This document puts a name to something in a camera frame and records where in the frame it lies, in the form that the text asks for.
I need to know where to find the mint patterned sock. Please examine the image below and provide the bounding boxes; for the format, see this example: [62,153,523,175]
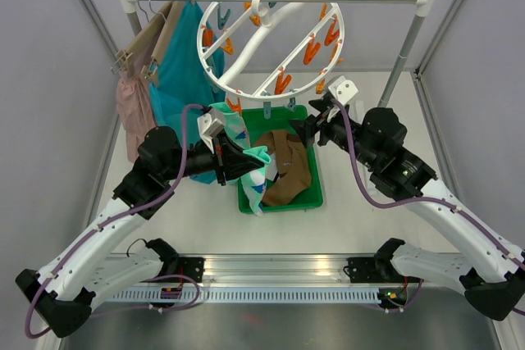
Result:
[240,146,277,216]
[210,102,251,149]

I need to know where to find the teal shirt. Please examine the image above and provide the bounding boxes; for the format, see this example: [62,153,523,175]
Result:
[148,0,231,185]

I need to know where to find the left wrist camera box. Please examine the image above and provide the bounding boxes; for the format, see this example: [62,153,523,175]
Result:
[197,108,226,144]

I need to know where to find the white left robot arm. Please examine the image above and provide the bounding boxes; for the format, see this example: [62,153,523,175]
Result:
[16,126,270,339]

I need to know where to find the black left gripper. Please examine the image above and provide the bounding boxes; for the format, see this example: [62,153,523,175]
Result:
[162,129,264,186]

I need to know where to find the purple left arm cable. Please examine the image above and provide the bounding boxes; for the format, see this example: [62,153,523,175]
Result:
[24,103,214,339]

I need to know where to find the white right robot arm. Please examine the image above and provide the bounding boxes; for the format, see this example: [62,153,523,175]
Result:
[290,98,524,321]

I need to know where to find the beige wooden hanger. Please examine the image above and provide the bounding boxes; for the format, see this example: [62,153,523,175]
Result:
[112,0,172,74]
[142,0,186,86]

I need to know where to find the green plastic tray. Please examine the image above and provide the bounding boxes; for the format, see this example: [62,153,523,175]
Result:
[243,105,323,213]

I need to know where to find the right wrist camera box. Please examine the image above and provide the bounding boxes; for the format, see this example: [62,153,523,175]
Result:
[327,75,358,106]

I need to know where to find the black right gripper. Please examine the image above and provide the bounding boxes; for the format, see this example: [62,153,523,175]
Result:
[288,97,378,169]

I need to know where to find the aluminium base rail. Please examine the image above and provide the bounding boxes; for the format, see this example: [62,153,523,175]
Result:
[98,253,504,290]

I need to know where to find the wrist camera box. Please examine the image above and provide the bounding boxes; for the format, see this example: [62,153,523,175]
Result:
[197,108,226,144]
[327,75,358,106]

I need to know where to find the white round clip hanger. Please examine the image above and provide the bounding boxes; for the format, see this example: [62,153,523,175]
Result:
[208,2,342,110]

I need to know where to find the pink garment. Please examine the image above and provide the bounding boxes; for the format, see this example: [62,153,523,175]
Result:
[116,44,157,163]

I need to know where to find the white slotted cable duct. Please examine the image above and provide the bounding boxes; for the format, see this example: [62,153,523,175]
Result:
[109,286,379,304]

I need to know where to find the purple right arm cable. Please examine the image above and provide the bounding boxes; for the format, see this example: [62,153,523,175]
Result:
[334,99,525,314]

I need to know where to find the brown ribbed sock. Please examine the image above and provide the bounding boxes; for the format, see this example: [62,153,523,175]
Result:
[255,130,312,207]

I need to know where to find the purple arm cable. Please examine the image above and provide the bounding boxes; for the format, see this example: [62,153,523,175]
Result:
[334,99,525,314]
[24,103,214,339]

